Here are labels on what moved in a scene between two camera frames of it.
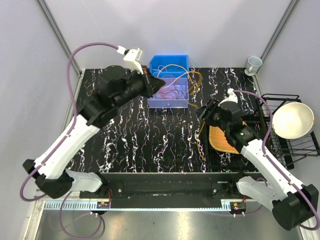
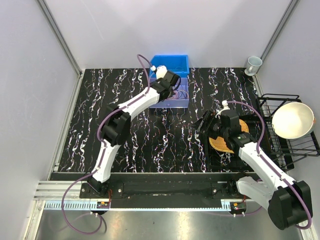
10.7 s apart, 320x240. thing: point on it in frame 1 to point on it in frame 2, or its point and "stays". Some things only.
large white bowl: x=293 y=120 stays
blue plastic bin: x=170 y=66 stays
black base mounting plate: x=133 y=190 stays
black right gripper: x=211 y=105 to x=209 y=118
